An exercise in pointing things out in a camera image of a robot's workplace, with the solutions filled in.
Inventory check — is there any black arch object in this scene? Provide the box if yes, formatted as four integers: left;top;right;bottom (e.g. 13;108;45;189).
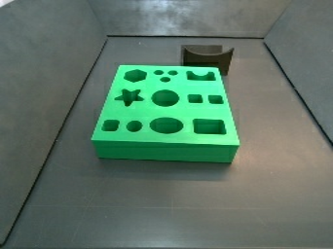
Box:
181;45;234;76

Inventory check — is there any green shape sorter block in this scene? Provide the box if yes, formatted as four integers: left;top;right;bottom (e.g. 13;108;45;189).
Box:
91;65;239;163

